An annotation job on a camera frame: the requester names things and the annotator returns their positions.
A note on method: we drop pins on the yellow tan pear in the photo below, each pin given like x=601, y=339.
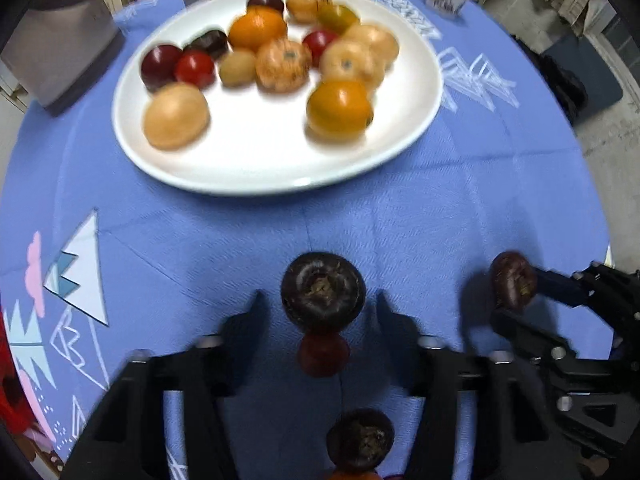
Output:
x=175, y=116

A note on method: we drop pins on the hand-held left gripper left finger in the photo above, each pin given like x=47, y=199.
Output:
x=255, y=312

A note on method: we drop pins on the yellow tomato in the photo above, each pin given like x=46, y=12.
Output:
x=339, y=17

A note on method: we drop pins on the grey box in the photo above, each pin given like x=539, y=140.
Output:
x=55, y=55

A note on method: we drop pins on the white round plate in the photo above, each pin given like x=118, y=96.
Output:
x=260, y=150

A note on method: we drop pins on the orange tangerine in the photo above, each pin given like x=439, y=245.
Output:
x=355, y=476
x=340, y=110
x=257, y=27

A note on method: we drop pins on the dark chair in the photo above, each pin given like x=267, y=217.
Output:
x=585, y=70

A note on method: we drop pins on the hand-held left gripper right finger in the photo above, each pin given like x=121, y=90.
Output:
x=392, y=325

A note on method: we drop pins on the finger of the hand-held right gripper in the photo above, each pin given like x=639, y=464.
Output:
x=530, y=337
x=555, y=286

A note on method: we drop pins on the blue printed tablecloth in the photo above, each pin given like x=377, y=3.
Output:
x=450, y=200

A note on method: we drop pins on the red cherry tomato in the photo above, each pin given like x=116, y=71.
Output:
x=324, y=357
x=317, y=44
x=196, y=70

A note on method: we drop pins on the tan round pear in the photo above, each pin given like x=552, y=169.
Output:
x=380, y=40
x=304, y=5

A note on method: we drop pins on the pale orange persimmon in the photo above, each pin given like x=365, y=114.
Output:
x=350, y=64

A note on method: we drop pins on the dark red plum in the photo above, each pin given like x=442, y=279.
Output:
x=160, y=66

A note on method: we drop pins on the brown kiwi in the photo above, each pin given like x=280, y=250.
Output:
x=237, y=67

